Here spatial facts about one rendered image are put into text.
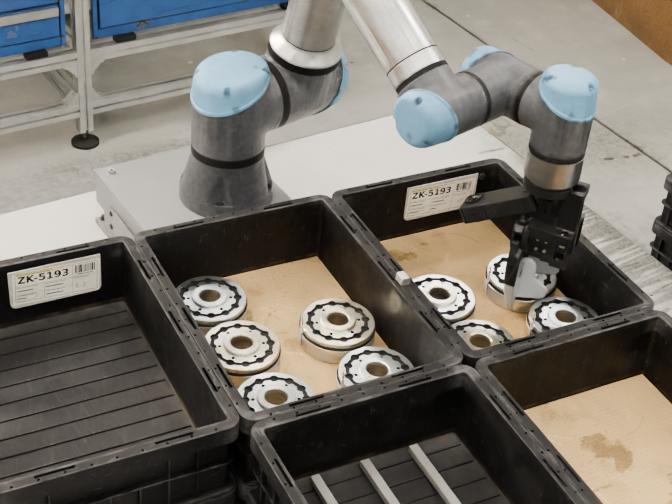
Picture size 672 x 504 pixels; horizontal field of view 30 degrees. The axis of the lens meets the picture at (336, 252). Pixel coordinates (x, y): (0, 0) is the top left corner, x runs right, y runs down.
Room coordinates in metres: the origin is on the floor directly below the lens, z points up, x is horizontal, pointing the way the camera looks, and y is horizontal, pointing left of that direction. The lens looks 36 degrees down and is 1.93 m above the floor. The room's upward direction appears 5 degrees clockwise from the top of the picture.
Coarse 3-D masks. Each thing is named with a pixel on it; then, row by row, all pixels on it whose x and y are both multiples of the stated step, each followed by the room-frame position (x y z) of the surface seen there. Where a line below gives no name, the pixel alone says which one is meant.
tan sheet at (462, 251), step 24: (384, 240) 1.57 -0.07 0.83; (408, 240) 1.57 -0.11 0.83; (432, 240) 1.58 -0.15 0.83; (456, 240) 1.58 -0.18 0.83; (480, 240) 1.59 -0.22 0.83; (504, 240) 1.60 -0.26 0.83; (408, 264) 1.51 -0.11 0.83; (432, 264) 1.51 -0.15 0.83; (456, 264) 1.52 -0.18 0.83; (480, 264) 1.53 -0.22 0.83; (480, 288) 1.47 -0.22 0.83; (480, 312) 1.41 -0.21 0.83; (504, 312) 1.42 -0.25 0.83
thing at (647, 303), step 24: (456, 168) 1.63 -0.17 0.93; (480, 168) 1.65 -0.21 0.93; (504, 168) 1.64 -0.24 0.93; (336, 192) 1.53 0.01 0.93; (360, 192) 1.54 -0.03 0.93; (600, 264) 1.42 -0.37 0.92; (408, 288) 1.32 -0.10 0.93; (432, 312) 1.27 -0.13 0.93; (624, 312) 1.31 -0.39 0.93; (456, 336) 1.23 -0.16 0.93; (528, 336) 1.24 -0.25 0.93; (552, 336) 1.25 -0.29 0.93
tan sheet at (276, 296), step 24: (288, 264) 1.48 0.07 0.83; (312, 264) 1.49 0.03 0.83; (264, 288) 1.42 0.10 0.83; (288, 288) 1.42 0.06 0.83; (312, 288) 1.43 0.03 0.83; (336, 288) 1.43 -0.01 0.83; (264, 312) 1.36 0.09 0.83; (288, 312) 1.37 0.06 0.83; (288, 336) 1.32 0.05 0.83; (288, 360) 1.27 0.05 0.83; (312, 360) 1.27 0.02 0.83; (312, 384) 1.22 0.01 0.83
